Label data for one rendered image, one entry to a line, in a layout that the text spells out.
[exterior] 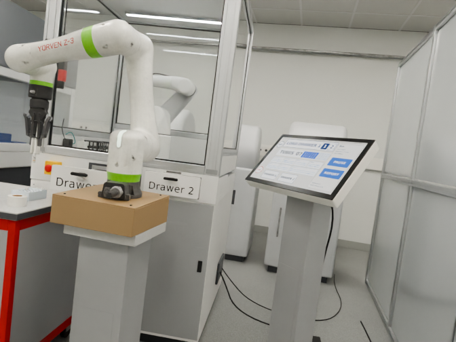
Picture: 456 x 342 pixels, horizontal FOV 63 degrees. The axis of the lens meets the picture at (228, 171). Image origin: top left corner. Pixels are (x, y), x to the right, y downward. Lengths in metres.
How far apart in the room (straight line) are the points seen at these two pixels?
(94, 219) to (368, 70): 4.33
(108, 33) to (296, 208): 1.01
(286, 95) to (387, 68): 1.28
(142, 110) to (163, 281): 0.94
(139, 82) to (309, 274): 1.06
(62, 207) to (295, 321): 1.03
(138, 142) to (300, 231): 0.76
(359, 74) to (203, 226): 3.66
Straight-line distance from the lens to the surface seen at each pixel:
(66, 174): 1.77
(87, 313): 1.55
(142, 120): 1.56
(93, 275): 1.49
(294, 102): 5.06
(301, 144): 1.71
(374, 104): 5.11
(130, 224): 1.29
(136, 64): 1.60
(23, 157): 2.78
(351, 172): 1.43
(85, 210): 1.37
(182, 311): 2.09
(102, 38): 1.49
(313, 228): 1.60
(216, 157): 1.88
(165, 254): 2.01
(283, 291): 1.73
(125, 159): 1.40
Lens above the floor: 1.10
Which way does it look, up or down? 4 degrees down
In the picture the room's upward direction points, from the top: 7 degrees clockwise
